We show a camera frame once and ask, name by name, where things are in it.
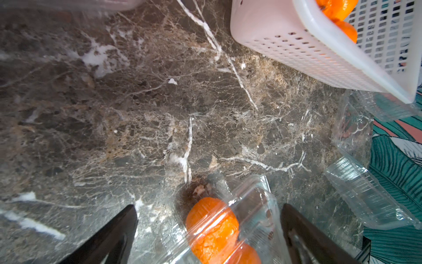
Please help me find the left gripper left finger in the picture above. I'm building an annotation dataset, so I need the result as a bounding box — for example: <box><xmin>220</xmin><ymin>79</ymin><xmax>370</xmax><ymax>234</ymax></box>
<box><xmin>60</xmin><ymin>205</ymin><xmax>138</xmax><ymax>264</ymax></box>

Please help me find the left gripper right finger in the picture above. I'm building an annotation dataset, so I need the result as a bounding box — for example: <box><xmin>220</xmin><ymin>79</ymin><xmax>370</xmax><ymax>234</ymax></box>
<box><xmin>281</xmin><ymin>203</ymin><xmax>359</xmax><ymax>264</ymax></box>

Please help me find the orange with leaf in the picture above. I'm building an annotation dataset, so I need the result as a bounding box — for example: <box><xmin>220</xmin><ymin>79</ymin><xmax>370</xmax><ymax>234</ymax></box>
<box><xmin>315</xmin><ymin>0</ymin><xmax>358</xmax><ymax>21</ymax></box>

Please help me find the white plastic basket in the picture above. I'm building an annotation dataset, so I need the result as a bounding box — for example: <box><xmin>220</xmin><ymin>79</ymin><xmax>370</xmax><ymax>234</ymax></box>
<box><xmin>230</xmin><ymin>1</ymin><xmax>422</xmax><ymax>104</ymax></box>

